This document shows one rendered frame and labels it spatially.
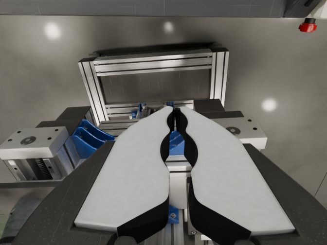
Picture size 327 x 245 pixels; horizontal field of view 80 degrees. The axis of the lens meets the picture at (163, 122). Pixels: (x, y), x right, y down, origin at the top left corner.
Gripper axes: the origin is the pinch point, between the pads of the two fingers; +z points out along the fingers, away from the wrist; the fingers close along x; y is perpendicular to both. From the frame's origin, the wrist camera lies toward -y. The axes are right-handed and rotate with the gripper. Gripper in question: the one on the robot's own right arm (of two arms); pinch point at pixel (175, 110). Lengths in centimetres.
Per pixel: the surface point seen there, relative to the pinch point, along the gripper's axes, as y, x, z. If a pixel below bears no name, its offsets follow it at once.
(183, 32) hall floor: 14, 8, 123
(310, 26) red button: 0, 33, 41
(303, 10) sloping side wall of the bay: -4.0, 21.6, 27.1
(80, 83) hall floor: 49, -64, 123
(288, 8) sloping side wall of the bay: -4.3, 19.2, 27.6
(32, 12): -3.3, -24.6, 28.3
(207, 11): -3.7, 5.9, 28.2
